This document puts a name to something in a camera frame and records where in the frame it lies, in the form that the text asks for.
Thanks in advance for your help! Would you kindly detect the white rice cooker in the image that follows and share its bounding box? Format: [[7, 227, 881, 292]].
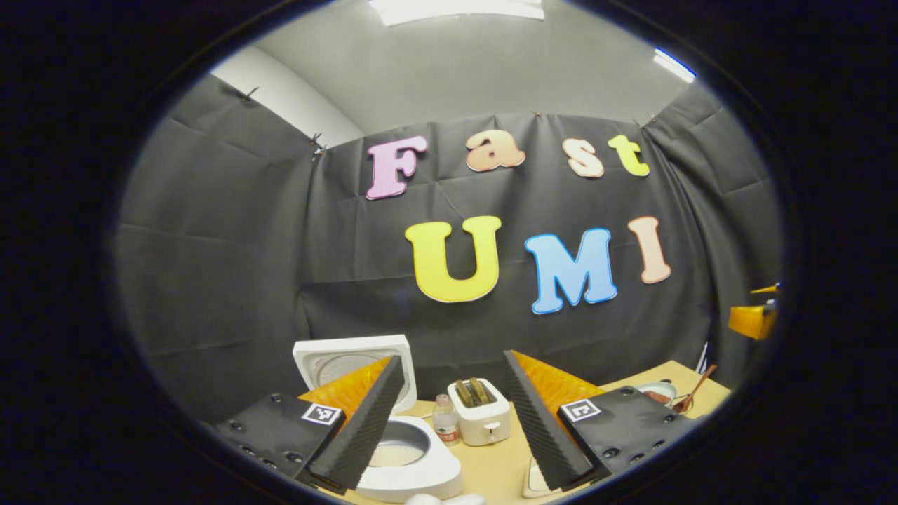
[[293, 334, 464, 503]]

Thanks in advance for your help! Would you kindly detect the small ceiling light panel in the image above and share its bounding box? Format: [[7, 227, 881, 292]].
[[654, 48, 697, 83]]

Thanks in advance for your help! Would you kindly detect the dark wooden spoon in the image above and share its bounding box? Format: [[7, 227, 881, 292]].
[[677, 363, 718, 413]]

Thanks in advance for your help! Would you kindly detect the pale green plate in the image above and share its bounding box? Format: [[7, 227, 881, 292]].
[[635, 380, 678, 406]]

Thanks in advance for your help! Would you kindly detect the long ceiling light panel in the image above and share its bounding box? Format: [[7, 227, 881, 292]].
[[370, 0, 544, 27]]

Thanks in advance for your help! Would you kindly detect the white toaster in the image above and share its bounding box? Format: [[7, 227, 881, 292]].
[[448, 377, 511, 447]]

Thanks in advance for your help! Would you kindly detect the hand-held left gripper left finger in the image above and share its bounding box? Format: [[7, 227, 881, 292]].
[[210, 354, 406, 495]]

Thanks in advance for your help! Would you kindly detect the black backdrop cloth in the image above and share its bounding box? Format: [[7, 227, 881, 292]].
[[116, 74, 783, 422]]

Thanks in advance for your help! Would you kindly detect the clear bottle with red label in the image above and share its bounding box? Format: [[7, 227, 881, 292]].
[[431, 393, 462, 446]]

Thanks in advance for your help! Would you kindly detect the cream rectangular tray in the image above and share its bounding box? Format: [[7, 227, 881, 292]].
[[523, 456, 556, 499]]

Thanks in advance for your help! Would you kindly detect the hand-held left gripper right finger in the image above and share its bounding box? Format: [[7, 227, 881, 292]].
[[500, 349, 706, 493]]

